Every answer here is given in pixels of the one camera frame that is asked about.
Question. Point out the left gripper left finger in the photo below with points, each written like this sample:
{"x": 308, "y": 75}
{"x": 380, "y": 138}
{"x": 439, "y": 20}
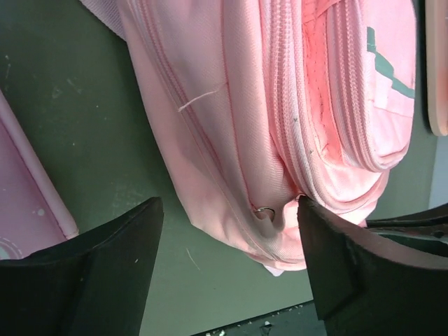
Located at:
{"x": 94, "y": 284}

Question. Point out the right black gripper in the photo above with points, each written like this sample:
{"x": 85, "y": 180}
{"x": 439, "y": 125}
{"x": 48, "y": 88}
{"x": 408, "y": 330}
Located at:
{"x": 425, "y": 231}

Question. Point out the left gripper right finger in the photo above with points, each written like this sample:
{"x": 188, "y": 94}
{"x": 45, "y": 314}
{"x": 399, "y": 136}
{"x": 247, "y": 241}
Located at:
{"x": 365, "y": 284}

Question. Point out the purple cartoon pencil case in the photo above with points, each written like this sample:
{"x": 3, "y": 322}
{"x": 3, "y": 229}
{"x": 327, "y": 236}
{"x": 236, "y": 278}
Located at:
{"x": 33, "y": 215}

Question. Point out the pink student backpack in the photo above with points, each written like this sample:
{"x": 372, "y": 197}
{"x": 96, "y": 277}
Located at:
{"x": 254, "y": 104}

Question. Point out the pink three-tier shelf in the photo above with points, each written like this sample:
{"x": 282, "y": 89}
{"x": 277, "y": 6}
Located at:
{"x": 436, "y": 65}

